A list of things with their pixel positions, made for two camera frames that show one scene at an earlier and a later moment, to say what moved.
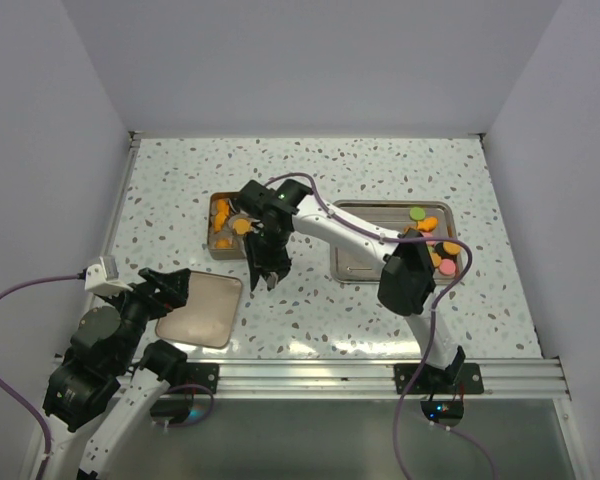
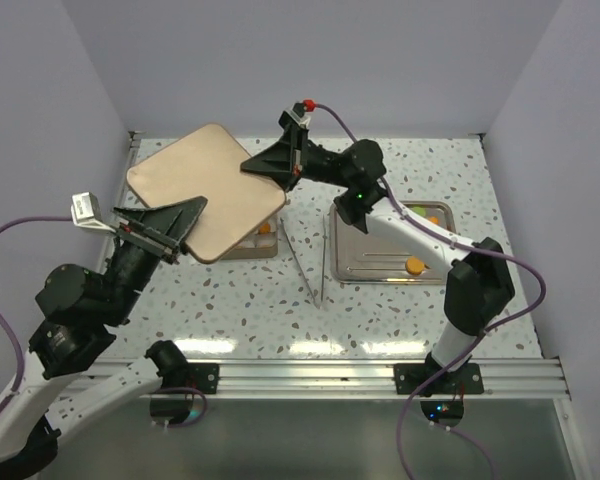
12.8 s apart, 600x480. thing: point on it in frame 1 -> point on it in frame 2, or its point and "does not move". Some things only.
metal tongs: x=272 y=279 -> x=317 y=304
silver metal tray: x=351 y=264 does not move
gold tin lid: x=210 y=315 -> x=206 y=162
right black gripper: x=280 y=264 -> x=286 y=161
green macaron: x=417 y=213 does not move
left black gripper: x=172 y=289 -> x=161 y=229
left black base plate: x=206 y=374 does not move
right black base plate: x=463 y=378 does not move
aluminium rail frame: x=370 y=378 does not move
